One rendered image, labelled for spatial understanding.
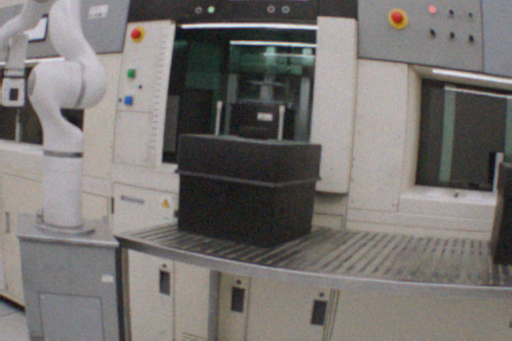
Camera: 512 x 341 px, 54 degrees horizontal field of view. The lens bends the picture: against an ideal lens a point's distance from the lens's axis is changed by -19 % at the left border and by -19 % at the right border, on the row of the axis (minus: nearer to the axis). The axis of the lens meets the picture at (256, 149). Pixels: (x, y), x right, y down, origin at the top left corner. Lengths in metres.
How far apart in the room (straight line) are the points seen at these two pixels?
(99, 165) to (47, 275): 0.96
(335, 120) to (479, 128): 0.70
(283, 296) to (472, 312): 0.69
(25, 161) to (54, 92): 1.23
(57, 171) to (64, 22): 0.40
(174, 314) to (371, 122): 0.99
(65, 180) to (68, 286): 0.27
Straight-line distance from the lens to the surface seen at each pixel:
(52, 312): 1.42
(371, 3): 1.86
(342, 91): 1.79
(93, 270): 1.39
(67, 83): 1.40
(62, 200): 1.42
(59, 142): 1.41
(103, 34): 2.28
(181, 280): 2.12
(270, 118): 2.47
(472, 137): 2.23
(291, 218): 1.56
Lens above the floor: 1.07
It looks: 3 degrees down
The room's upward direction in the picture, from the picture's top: 5 degrees clockwise
